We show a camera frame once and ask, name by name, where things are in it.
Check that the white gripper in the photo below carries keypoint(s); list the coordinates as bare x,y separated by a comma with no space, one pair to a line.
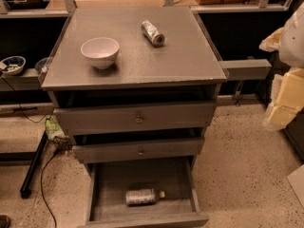
294,45

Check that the middle grey drawer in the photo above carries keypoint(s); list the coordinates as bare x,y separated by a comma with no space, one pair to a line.
128,151

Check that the grey wooden drawer cabinet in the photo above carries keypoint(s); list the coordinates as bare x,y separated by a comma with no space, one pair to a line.
183,69

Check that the bottom grey open drawer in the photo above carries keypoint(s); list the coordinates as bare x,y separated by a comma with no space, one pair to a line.
111,180

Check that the top grey drawer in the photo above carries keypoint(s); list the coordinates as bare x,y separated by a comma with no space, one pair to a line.
134,117

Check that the grey side shelf beam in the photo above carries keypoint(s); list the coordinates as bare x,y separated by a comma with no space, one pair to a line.
242,70

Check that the white floor board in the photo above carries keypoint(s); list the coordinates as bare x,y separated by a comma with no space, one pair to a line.
296,180

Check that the silver metal can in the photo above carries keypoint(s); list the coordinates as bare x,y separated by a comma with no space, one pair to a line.
152,34

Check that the white ceramic bowl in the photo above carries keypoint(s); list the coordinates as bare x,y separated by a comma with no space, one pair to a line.
101,52

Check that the green snack bag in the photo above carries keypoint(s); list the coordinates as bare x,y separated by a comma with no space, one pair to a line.
55,132

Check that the small glass bowl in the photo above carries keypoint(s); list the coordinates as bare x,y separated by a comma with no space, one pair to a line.
43,65

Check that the grey left low shelf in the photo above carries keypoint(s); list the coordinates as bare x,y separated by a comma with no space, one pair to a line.
26,80

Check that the blue patterned bowl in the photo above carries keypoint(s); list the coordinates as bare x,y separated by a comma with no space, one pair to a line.
12,65

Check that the black metal table leg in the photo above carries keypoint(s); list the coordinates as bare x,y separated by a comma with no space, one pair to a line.
25,188

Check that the dark shoe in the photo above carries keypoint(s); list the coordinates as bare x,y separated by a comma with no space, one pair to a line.
4,221

